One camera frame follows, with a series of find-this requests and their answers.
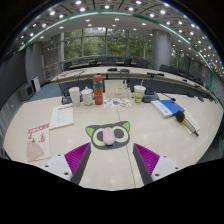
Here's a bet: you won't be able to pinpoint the stack of white paper cups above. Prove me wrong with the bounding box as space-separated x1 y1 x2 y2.
68 86 81 108

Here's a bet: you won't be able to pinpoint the white paper sheet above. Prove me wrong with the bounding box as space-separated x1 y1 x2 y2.
181 108 202 135

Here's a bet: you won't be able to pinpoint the black handheld microphone, orange ring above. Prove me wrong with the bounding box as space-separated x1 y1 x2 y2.
175 110 200 138

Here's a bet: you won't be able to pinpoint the red and white leaflet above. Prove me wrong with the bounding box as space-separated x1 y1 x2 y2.
26 122 52 163

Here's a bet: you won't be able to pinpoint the ceiling lights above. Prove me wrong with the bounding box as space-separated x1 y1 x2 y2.
19 0 222 73

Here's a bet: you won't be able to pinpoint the colourful sticker sheet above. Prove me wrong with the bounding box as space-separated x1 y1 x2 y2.
103 97 133 109

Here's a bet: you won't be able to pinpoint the white cardboard box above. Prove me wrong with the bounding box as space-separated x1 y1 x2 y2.
104 79 133 99

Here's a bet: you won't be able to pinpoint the pink computer mouse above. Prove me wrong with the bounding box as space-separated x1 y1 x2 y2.
102 126 116 146

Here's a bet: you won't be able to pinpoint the white paper booklet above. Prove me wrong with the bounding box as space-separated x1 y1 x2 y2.
48 103 75 130

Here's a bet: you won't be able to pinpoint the curved conference desk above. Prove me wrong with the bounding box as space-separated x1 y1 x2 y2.
49 65 214 101

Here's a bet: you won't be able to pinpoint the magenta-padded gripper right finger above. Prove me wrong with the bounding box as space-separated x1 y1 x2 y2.
132 142 183 186

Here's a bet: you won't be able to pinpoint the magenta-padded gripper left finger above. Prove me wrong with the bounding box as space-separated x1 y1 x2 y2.
43 142 92 186

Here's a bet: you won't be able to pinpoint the red thermos bottle, green band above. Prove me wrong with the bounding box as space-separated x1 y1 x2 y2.
92 74 104 106

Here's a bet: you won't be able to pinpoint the grey green cat-face mouse pad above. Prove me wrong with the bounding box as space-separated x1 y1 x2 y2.
85 120 132 151

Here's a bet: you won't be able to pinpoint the printed paper cup with straw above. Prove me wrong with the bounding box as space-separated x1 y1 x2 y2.
133 78 147 104

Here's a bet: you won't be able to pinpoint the white lidded mug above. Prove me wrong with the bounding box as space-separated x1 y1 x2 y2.
80 86 95 107

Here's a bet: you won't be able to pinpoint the black office chairs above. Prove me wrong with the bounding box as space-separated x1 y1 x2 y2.
63 58 216 88

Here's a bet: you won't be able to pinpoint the blue and white book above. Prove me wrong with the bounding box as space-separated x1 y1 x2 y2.
150 99 185 119

